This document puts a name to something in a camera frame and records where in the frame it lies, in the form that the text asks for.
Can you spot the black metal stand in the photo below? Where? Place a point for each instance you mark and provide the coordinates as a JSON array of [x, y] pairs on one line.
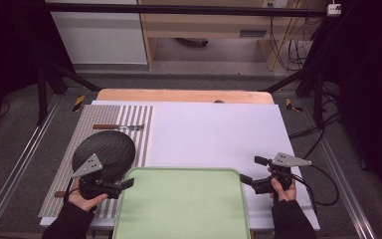
[[41, 93], [316, 93]]

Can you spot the person's right hand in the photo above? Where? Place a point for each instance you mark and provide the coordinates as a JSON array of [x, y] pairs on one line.
[[285, 195]]

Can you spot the metal floor rail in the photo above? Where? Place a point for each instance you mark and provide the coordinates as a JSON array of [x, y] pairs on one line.
[[344, 186], [16, 166]]

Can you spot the green tray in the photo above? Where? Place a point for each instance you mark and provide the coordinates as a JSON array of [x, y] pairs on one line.
[[182, 205]]

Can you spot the wooden desk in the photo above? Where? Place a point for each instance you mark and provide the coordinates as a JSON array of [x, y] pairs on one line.
[[205, 25]]

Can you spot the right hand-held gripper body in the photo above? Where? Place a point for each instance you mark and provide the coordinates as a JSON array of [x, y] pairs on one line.
[[283, 171]]

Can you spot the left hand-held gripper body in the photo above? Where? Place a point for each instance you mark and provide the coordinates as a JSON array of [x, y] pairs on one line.
[[93, 191]]

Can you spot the black curtain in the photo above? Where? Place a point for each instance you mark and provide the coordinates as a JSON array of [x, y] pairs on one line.
[[371, 83], [10, 49]]

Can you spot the yellow black tape strip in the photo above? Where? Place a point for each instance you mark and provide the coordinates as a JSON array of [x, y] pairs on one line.
[[78, 103], [291, 105]]

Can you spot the white cabinet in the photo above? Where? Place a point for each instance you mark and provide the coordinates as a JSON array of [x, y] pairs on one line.
[[99, 36]]

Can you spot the black horizontal frame bar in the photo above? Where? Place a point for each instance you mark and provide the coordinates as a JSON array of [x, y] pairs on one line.
[[179, 9]]

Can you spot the black textured plate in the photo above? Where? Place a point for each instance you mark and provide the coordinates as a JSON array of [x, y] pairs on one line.
[[112, 149]]

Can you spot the person's left hand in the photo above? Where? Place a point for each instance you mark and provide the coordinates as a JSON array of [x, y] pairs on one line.
[[84, 204]]

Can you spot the white board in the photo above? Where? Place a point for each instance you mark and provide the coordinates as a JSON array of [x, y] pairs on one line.
[[219, 136]]

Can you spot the striped placemat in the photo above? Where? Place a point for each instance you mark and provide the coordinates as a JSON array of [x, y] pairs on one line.
[[102, 116]]

